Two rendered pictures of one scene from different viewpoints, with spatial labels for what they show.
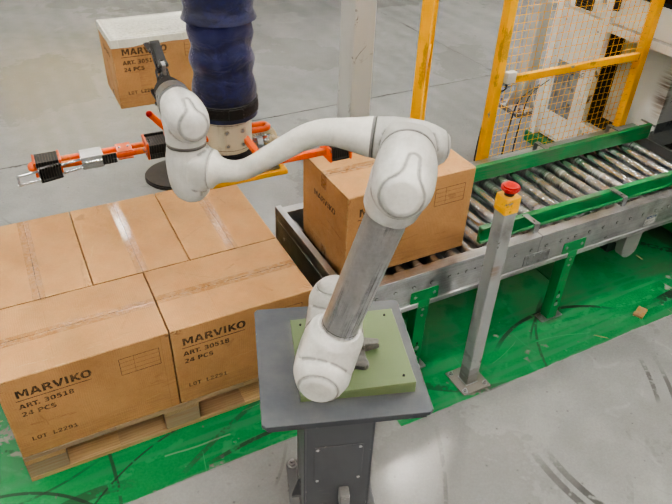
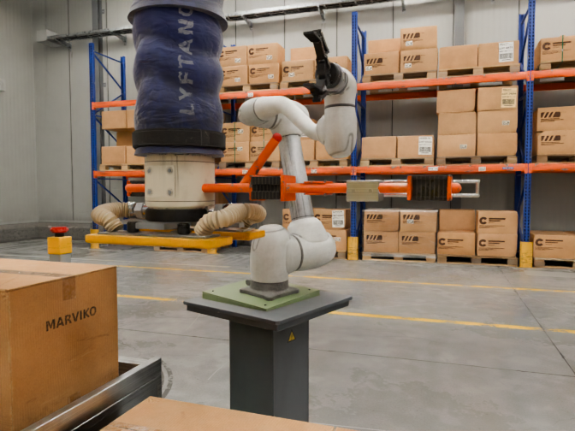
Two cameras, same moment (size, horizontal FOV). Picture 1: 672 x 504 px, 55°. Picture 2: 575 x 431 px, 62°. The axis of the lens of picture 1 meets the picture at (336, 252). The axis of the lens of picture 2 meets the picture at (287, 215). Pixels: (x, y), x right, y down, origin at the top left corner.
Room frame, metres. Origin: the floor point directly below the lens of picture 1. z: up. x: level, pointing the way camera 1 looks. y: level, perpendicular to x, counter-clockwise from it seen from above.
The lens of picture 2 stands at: (2.68, 1.46, 1.19)
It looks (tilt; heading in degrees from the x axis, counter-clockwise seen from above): 3 degrees down; 228
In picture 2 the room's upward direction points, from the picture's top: straight up
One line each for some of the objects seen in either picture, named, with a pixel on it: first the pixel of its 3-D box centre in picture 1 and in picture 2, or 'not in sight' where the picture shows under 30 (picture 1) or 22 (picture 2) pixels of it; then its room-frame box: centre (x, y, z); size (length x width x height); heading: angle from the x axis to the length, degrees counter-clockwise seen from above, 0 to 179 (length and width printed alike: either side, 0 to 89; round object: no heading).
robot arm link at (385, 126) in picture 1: (411, 144); (255, 112); (1.38, -0.17, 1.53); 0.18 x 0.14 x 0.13; 83
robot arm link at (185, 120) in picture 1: (186, 121); (340, 89); (1.45, 0.38, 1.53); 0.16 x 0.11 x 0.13; 27
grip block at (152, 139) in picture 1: (157, 144); (273, 187); (1.96, 0.62, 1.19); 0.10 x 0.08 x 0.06; 27
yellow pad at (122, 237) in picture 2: not in sight; (157, 233); (2.16, 0.44, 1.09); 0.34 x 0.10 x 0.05; 117
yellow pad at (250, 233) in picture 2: (238, 170); (200, 227); (1.99, 0.36, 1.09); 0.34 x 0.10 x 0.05; 117
